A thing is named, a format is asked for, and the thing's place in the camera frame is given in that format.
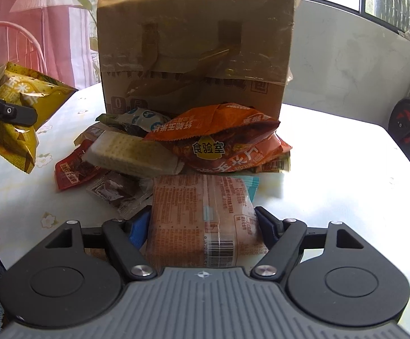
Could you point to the white blue-dotted packet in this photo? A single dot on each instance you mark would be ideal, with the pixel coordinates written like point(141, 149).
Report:
point(145, 118)

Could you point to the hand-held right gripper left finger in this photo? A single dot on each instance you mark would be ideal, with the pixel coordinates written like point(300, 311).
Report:
point(139, 226)

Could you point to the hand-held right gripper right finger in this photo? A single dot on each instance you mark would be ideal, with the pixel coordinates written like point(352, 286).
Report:
point(265, 223)

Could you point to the brown cardboard box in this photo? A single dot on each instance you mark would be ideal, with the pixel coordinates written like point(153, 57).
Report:
point(194, 53)

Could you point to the dark green packet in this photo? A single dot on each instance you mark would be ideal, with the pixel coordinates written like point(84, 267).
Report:
point(109, 120)

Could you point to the red snack packet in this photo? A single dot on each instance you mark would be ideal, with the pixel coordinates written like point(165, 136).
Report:
point(70, 169)

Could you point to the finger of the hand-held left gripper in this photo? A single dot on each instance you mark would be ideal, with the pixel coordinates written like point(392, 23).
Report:
point(9, 112)

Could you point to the yellow snack bag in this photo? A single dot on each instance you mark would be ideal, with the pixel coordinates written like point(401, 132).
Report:
point(39, 91)

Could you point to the orange clear bread packet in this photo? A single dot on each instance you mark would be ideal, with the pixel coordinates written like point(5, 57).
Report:
point(197, 219)

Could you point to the clear packet of brown snack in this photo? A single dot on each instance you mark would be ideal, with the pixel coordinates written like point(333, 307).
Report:
point(115, 189)

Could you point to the orange snack bag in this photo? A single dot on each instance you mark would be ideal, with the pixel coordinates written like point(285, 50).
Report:
point(240, 155)
point(208, 120)

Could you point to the cream cracker packet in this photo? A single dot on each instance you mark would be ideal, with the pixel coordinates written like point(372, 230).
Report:
point(130, 152)

